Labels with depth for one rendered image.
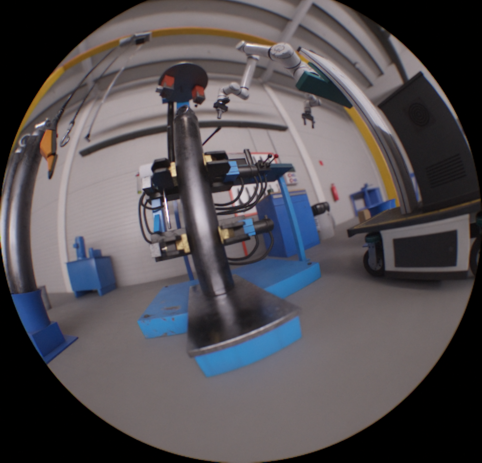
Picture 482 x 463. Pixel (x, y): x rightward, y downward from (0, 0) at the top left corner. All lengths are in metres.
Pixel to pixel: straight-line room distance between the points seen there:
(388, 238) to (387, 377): 0.57
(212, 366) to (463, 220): 0.99
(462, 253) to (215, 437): 0.91
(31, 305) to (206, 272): 1.20
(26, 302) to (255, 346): 1.24
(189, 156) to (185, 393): 1.16
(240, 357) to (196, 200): 0.78
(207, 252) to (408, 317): 0.99
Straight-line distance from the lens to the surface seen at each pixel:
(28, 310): 1.24
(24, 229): 1.29
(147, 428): 0.58
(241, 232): 0.89
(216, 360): 0.55
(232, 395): 0.53
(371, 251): 0.95
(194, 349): 0.50
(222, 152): 0.99
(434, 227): 0.74
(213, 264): 0.84
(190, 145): 1.07
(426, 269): 0.80
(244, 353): 0.55
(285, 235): 2.11
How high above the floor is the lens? 0.44
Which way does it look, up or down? 5 degrees up
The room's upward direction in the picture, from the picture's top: 14 degrees counter-clockwise
